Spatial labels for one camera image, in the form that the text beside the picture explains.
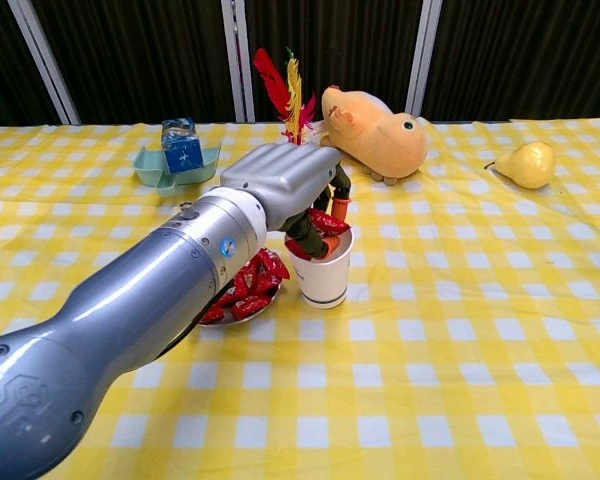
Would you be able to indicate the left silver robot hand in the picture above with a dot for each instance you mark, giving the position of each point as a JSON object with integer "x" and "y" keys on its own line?
{"x": 285, "y": 175}

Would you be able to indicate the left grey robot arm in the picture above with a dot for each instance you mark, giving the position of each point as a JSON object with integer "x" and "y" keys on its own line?
{"x": 130, "y": 300}

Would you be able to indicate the white paper cup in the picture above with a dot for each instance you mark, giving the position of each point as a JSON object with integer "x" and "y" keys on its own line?
{"x": 325, "y": 280}

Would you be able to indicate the round steel plate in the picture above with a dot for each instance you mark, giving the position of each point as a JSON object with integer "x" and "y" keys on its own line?
{"x": 240, "y": 321}

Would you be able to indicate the colourful feather shuttlecock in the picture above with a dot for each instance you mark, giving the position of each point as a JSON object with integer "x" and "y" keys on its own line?
{"x": 294, "y": 100}

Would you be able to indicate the orange plush animal toy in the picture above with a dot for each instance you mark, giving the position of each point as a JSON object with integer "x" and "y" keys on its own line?
{"x": 380, "y": 145}

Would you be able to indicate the blue cookie box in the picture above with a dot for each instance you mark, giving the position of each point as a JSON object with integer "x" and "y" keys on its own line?
{"x": 182, "y": 155}

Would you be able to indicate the black curtain panel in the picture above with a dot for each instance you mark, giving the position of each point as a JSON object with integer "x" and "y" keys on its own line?
{"x": 520, "y": 60}
{"x": 145, "y": 60}
{"x": 360, "y": 45}
{"x": 5, "y": 65}

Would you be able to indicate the yellow white checkered tablecloth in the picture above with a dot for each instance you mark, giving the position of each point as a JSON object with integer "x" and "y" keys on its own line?
{"x": 430, "y": 325}

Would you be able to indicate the yellow pear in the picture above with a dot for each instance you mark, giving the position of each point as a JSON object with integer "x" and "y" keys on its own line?
{"x": 530, "y": 167}

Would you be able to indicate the white aluminium partition post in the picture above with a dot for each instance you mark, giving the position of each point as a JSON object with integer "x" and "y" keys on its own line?
{"x": 425, "y": 50}
{"x": 237, "y": 30}
{"x": 44, "y": 60}

